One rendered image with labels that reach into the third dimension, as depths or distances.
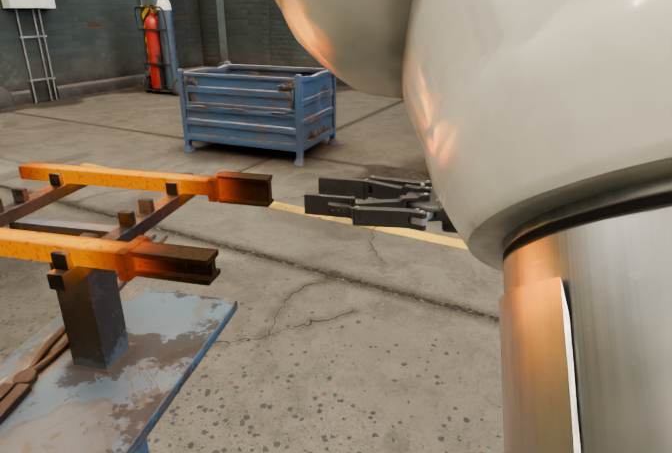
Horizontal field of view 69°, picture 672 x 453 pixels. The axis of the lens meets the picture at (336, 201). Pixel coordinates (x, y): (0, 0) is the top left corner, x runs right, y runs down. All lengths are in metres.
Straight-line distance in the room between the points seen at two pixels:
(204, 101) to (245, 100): 0.41
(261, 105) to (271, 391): 2.77
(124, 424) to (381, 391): 1.12
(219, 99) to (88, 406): 3.67
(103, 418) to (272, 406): 0.98
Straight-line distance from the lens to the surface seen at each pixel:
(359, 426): 1.65
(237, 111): 4.22
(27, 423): 0.84
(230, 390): 1.79
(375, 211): 0.65
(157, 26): 7.94
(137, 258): 0.59
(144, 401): 0.80
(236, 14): 9.44
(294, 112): 3.96
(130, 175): 0.85
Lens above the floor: 1.19
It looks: 21 degrees down
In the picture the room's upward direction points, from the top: straight up
